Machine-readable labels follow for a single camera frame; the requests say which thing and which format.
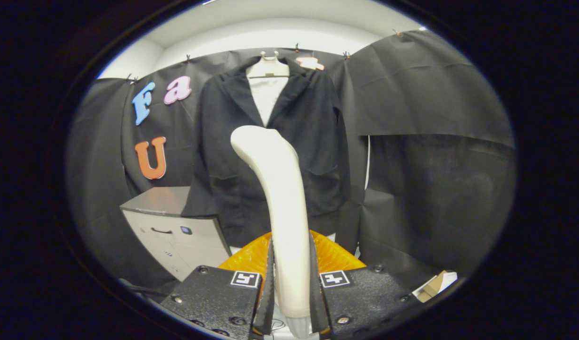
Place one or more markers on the small cardboard box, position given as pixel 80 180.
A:
pixel 436 283

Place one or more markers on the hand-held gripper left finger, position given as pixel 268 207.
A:
pixel 214 297

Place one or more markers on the white mannequin torso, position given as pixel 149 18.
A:
pixel 267 94

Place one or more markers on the grey drawer cabinet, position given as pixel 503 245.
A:
pixel 176 250

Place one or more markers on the black backdrop cloth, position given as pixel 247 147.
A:
pixel 436 94

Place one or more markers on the thin white pipe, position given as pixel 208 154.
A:
pixel 367 160

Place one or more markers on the white garment steamer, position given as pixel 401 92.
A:
pixel 285 198

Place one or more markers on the black blazer jacket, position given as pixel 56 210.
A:
pixel 313 123

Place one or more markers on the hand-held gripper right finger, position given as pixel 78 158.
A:
pixel 365 297

